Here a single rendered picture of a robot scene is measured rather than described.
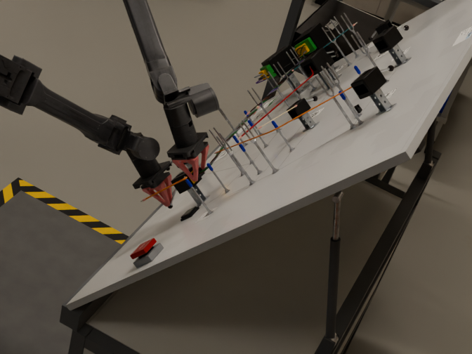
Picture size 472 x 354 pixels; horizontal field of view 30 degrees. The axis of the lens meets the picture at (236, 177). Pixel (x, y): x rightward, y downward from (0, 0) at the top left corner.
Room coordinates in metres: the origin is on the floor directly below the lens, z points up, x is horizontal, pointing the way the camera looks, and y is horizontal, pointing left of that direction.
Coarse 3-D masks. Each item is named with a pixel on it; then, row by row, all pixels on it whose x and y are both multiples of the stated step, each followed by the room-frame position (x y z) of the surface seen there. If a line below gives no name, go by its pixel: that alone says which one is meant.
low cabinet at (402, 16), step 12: (324, 0) 5.29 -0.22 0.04; (348, 0) 5.22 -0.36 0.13; (360, 0) 5.21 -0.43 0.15; (372, 0) 5.20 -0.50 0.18; (384, 0) 5.19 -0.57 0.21; (372, 12) 5.19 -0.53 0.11; (384, 12) 5.18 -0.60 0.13; (396, 12) 5.17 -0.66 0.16; (408, 12) 5.16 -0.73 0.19; (420, 12) 5.15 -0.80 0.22; (396, 24) 5.22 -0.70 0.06
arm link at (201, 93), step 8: (160, 80) 1.76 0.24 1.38; (168, 80) 1.77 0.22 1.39; (168, 88) 1.75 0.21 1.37; (176, 88) 1.75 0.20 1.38; (184, 88) 1.77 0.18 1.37; (192, 88) 1.78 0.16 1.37; (200, 88) 1.78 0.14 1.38; (208, 88) 1.79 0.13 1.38; (168, 96) 1.74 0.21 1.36; (176, 96) 1.76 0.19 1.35; (192, 96) 1.76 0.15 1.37; (200, 96) 1.76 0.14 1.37; (208, 96) 1.76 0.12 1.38; (200, 104) 1.74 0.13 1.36; (208, 104) 1.75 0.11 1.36; (216, 104) 1.76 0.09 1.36; (200, 112) 1.74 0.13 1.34; (208, 112) 1.75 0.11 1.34
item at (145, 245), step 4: (148, 240) 1.50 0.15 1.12; (152, 240) 1.49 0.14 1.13; (140, 244) 1.50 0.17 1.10; (144, 244) 1.48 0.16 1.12; (148, 244) 1.47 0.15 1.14; (152, 244) 1.48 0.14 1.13; (140, 248) 1.47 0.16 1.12; (144, 248) 1.45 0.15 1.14; (148, 248) 1.46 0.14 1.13; (152, 248) 1.48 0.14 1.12; (136, 252) 1.45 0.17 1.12; (140, 252) 1.45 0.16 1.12; (144, 252) 1.45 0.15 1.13; (148, 252) 1.46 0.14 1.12; (132, 256) 1.45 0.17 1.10; (136, 256) 1.45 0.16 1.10; (140, 256) 1.46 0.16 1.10
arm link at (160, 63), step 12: (132, 0) 1.95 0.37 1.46; (144, 0) 1.96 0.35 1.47; (132, 12) 1.92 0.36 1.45; (144, 12) 1.93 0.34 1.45; (132, 24) 1.91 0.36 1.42; (144, 24) 1.90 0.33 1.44; (144, 36) 1.87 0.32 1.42; (156, 36) 1.88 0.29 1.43; (144, 48) 1.84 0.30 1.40; (156, 48) 1.85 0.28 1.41; (144, 60) 1.83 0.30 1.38; (156, 60) 1.81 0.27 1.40; (168, 60) 1.82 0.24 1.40; (156, 72) 1.78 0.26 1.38; (168, 72) 1.79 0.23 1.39; (156, 84) 1.76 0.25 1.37; (156, 96) 1.78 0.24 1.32
